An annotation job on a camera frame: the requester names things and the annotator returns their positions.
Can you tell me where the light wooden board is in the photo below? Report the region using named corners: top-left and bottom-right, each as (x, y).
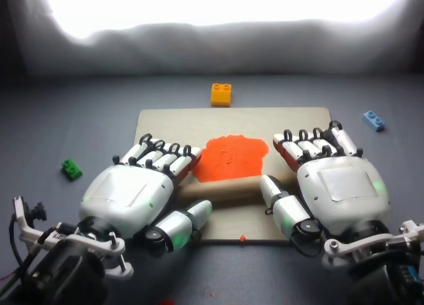
top-left (136, 106), bottom-right (332, 241)

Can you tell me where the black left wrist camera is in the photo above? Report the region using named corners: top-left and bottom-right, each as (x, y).
top-left (28, 202), bottom-right (48, 223)

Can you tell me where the white backdrop cloth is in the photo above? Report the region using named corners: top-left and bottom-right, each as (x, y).
top-left (0, 0), bottom-right (424, 77)

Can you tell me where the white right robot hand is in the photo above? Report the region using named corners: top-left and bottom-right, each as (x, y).
top-left (259, 119), bottom-right (392, 250)

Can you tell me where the flat blue toy brick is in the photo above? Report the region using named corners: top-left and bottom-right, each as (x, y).
top-left (361, 110), bottom-right (386, 133)

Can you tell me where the grey table cloth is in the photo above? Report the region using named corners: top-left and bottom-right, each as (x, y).
top-left (0, 73), bottom-right (424, 305)

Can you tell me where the green toy brick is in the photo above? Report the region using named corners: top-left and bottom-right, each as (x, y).
top-left (60, 158), bottom-right (83, 182)

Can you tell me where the flattened orange clay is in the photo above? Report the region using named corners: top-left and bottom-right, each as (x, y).
top-left (193, 135), bottom-right (269, 184)

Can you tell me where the yellow toy brick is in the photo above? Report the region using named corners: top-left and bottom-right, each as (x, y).
top-left (210, 82), bottom-right (233, 107)

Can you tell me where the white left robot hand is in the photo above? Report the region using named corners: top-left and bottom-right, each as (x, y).
top-left (78, 133), bottom-right (213, 259)

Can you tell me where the wooden rolling pin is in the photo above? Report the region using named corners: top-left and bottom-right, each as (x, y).
top-left (177, 175), bottom-right (299, 208)

